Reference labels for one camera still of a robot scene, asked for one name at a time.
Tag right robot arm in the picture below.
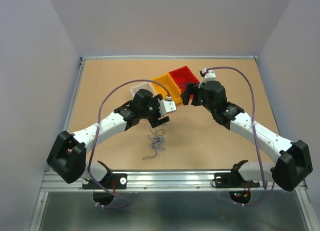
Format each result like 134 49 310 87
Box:
181 81 313 192

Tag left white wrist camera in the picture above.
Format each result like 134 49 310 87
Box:
158 96 177 117

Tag aluminium front rail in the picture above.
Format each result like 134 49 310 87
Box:
39 168 309 192

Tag white plastic bin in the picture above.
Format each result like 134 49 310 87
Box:
129 82 156 97

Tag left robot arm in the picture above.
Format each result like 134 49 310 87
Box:
46 89 177 188

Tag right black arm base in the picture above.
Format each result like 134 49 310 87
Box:
211 172 260 189

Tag aluminium back rail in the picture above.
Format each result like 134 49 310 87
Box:
80 55 258 61

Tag aluminium rail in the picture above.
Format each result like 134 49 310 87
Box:
39 168 309 192
57 57 86 135
80 55 258 61

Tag aluminium left rail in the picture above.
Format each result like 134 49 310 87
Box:
57 57 86 135

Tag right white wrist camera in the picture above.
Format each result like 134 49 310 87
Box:
199 68 216 83

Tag red plastic bin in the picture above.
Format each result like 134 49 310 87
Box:
169 66 199 93

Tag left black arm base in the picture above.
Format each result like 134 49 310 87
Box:
79 171 128 191

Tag blue wire bundle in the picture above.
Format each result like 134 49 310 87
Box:
142 124 167 161

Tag metal front plate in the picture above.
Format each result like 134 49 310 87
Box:
31 190 320 231

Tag yellow plastic bin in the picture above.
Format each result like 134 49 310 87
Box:
152 73 183 105

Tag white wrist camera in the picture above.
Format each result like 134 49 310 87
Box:
158 96 177 117
199 68 216 83

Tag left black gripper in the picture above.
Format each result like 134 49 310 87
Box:
139 94 169 128

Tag purple wires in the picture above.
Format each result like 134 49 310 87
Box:
176 75 193 91

